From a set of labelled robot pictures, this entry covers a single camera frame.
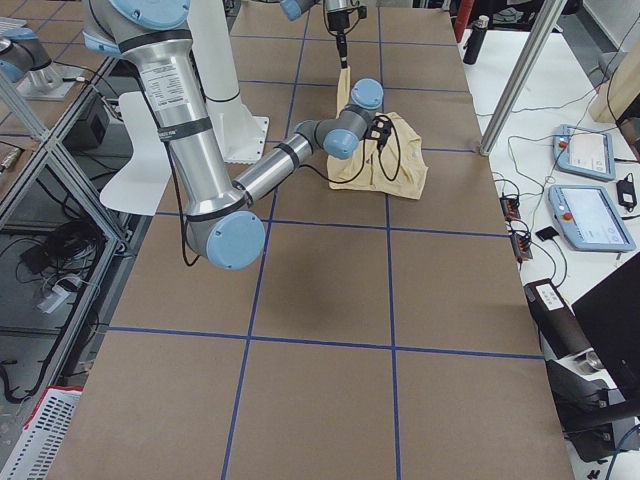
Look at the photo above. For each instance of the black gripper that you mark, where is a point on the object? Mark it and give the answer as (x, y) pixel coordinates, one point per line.
(334, 19)
(367, 132)

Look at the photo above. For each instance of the beige long sleeve printed shirt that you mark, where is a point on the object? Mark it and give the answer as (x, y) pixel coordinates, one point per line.
(398, 170)

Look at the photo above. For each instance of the second robot base grey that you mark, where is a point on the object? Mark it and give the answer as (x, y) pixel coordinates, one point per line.
(28, 65)

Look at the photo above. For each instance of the black water bottle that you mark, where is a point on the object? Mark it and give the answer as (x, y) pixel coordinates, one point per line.
(475, 40)

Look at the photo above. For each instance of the teach pendant upper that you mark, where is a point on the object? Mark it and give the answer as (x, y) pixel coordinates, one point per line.
(584, 152)

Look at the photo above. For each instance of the teach pendant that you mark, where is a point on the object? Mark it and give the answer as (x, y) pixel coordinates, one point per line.
(588, 219)
(584, 152)

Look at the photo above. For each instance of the teach pendant lower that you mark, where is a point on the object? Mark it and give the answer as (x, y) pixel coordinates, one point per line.
(588, 219)

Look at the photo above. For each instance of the black monitor stand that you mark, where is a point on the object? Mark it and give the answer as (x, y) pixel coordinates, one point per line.
(594, 370)

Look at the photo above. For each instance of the white plastic basket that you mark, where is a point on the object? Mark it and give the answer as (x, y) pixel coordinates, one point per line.
(42, 435)

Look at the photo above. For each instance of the aluminium frame post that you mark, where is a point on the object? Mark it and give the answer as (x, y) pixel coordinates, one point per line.
(536, 40)

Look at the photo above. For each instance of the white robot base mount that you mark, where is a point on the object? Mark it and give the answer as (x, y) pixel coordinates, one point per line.
(182, 52)

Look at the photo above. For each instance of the aluminium frame rack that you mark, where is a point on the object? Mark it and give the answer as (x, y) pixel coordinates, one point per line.
(64, 256)

